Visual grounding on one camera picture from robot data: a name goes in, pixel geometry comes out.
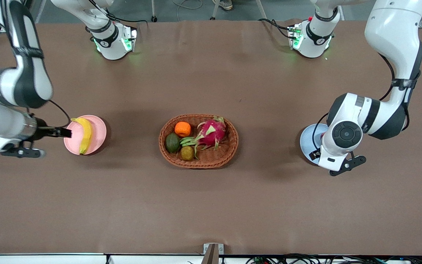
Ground table cover sheet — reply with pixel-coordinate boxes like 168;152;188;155
0;19;422;256

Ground brown wicker basket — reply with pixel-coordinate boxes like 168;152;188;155
159;114;239;169

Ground orange fruit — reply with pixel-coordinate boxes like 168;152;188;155
174;121;192;138

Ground yellow banana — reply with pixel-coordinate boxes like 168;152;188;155
71;117;93;155

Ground pink plate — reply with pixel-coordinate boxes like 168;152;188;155
64;115;107;155

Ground tangled black cables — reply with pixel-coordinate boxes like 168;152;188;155
246;253;422;264

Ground black base cable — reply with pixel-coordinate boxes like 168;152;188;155
86;0;148;27
258;18;293;39

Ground white floor cable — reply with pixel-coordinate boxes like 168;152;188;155
172;0;204;10

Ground white table edge rail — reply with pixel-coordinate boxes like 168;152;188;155
0;253;422;264

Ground metal table bracket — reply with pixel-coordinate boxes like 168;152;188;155
203;243;225;264

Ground black right base cable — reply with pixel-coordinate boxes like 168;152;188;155
86;0;148;27

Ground green avocado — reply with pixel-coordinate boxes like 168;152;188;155
165;133;181;154

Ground black left base cable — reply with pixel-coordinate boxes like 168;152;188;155
258;18;293;39

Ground brown-green kiwi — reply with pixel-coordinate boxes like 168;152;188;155
181;146;195;162

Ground blue plate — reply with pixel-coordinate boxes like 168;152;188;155
300;124;332;164

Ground pink dragon fruit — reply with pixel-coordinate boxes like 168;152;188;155
179;116;227;159

